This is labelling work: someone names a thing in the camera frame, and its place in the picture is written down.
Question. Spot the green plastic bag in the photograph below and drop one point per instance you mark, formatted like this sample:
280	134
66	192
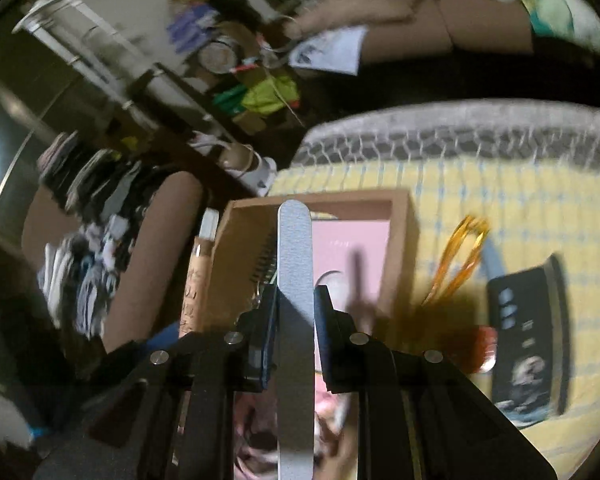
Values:
265	97

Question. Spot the grey nail file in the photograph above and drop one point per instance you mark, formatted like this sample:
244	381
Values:
296	260

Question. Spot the stack of purple boxes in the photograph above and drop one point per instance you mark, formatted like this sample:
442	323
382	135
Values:
190	27

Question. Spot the brown folded blanket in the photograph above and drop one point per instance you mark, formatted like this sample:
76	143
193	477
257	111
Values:
350	10

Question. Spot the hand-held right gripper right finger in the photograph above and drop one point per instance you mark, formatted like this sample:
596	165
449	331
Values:
325	340

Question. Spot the white metal rack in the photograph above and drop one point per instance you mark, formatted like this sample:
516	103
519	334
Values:
80	50

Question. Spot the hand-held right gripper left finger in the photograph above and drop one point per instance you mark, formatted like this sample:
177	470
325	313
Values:
269	340

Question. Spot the orange sauce packet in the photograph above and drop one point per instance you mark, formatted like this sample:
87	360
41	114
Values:
485	350

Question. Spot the black wave print phone case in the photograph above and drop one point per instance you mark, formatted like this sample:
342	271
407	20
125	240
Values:
530	320

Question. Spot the brown sofa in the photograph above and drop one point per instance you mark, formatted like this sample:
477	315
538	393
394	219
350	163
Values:
455	20

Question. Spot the brown cardboard box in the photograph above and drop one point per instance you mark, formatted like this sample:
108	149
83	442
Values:
230	245

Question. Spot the green and white pillow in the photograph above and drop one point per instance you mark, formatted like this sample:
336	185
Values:
550	10

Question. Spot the white printed paper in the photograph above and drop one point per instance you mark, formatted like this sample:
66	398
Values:
330	50

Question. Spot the brown chair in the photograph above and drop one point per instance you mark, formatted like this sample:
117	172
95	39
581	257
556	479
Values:
165	220

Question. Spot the yellow plaid cloth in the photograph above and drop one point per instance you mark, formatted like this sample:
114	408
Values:
530	210

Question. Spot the round tin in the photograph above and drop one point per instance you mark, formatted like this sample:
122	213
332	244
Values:
219	56

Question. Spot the pile of clothes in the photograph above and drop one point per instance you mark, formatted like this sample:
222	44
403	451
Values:
95	195

